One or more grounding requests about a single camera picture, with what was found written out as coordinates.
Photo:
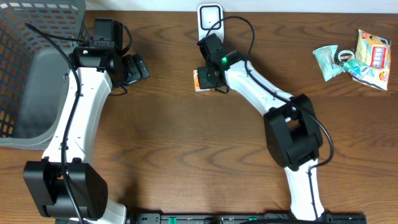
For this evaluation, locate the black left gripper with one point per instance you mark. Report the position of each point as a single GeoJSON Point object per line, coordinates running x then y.
{"type": "Point", "coordinates": [137, 69]}

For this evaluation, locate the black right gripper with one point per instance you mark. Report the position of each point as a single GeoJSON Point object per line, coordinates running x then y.
{"type": "Point", "coordinates": [203, 83]}

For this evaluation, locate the small orange tissue pack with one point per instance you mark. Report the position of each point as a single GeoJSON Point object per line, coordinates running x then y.
{"type": "Point", "coordinates": [196, 82]}

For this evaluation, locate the teal snack packet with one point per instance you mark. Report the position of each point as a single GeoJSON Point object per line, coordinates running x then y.
{"type": "Point", "coordinates": [325, 57]}

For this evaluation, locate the black round-label box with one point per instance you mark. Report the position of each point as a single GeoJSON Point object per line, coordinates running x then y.
{"type": "Point", "coordinates": [342, 56]}

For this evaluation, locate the small teal tissue pack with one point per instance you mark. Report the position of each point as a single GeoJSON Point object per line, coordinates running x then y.
{"type": "Point", "coordinates": [358, 69]}

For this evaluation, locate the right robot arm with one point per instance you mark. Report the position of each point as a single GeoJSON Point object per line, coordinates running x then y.
{"type": "Point", "coordinates": [293, 133]}

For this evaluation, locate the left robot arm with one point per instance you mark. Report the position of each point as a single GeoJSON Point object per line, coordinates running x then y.
{"type": "Point", "coordinates": [64, 184]}

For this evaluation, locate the white barcode scanner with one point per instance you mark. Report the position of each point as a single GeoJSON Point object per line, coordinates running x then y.
{"type": "Point", "coordinates": [208, 15]}

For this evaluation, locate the grey plastic mesh basket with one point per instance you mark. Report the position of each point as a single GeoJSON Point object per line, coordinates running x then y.
{"type": "Point", "coordinates": [34, 76]}

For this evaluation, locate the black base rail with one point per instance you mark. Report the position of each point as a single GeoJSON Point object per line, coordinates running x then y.
{"type": "Point", "coordinates": [277, 218]}

